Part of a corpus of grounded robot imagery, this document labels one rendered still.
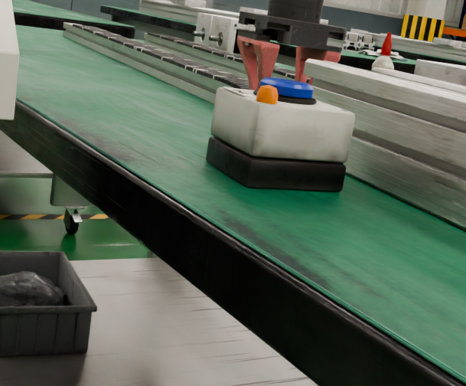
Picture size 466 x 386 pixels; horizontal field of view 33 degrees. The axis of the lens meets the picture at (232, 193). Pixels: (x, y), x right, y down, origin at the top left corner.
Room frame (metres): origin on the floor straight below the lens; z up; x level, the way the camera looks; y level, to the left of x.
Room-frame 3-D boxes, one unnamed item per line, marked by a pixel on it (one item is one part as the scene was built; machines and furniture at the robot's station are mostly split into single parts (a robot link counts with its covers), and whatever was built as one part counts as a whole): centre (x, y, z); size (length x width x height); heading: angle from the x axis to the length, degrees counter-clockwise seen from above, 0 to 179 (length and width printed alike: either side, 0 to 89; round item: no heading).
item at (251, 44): (0.86, -0.02, 0.84); 0.07 x 0.07 x 0.09; 26
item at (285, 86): (0.59, -0.03, 0.84); 0.04 x 0.04 x 0.02
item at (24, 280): (1.49, 0.38, 0.27); 0.31 x 0.21 x 0.10; 25
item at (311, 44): (0.88, -0.05, 0.84); 0.07 x 0.07 x 0.09; 26
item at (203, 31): (1.89, 0.10, 0.83); 0.11 x 0.10 x 0.10; 113
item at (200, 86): (1.37, 0.20, 0.79); 0.96 x 0.04 x 0.03; 26
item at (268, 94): (0.55, -0.01, 0.85); 0.02 x 0.02 x 0.01
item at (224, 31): (1.77, 0.05, 0.83); 0.11 x 0.10 x 0.10; 116
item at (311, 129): (0.60, -0.04, 0.81); 0.10 x 0.08 x 0.06; 116
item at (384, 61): (1.37, -0.22, 0.84); 0.04 x 0.04 x 0.12
